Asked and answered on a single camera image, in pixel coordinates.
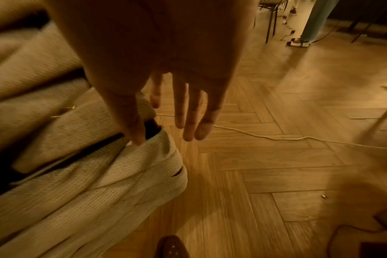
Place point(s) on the person's right hand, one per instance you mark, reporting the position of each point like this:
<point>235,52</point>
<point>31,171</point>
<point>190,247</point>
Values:
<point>155,37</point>

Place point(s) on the black metal chair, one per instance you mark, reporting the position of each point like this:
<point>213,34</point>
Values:
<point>272,15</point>

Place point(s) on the dark inner garment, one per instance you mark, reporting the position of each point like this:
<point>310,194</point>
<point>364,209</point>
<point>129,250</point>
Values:
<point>69,157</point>

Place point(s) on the cream knit cardigan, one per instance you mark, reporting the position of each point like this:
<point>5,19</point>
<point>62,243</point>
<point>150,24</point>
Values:
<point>69,191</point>

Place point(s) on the brown leather shoe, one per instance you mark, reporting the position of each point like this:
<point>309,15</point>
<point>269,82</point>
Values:
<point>171,248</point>

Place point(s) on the dark furniture base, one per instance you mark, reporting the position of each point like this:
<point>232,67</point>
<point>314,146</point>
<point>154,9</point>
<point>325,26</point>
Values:
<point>365,15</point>

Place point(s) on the dark flat box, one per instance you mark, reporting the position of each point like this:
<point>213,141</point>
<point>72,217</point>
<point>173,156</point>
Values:
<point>380,250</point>

